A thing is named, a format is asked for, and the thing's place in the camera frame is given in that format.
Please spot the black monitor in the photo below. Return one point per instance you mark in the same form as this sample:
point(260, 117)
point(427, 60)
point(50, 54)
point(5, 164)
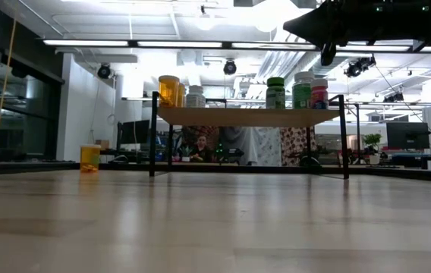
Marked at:
point(408, 134)
point(136, 132)

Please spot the dark red patterned curtain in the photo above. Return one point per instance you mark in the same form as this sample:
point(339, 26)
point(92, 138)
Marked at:
point(209, 132)

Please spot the black ceiling spotlight cluster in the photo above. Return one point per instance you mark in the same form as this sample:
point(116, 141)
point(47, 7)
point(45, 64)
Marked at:
point(357, 67)
point(394, 98)

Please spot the cardboard box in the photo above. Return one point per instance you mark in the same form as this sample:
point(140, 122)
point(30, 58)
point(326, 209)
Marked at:
point(105, 144)

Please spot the green plant white pot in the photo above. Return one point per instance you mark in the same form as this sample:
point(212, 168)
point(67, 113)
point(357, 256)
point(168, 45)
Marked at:
point(373, 142)

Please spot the red white floral curtain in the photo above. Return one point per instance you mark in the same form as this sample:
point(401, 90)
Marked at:
point(295, 144)

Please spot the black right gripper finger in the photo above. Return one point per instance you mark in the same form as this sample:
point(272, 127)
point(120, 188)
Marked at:
point(321, 15)
point(321, 34)

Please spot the person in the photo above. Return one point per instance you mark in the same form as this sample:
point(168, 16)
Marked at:
point(202, 148)

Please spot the black aluminium table frame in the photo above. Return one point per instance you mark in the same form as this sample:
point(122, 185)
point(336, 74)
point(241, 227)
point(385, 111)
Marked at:
point(29, 166)

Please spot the pink medicine bottle white cap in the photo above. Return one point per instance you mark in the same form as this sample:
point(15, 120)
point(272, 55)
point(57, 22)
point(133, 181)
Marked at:
point(319, 95)

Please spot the large green label bottle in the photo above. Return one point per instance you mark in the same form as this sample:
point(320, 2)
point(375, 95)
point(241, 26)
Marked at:
point(302, 91)

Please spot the green cap medicine bottle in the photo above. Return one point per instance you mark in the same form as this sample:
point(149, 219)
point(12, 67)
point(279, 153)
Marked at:
point(275, 94)

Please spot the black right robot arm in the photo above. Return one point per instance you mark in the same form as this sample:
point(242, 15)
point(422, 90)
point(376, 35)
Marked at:
point(428, 22)

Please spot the wooden shelf black metal legs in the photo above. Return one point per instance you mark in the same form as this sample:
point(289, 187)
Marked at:
point(246, 117)

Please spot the grey curtain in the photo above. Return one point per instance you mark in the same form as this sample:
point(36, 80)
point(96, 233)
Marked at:
point(240, 144)

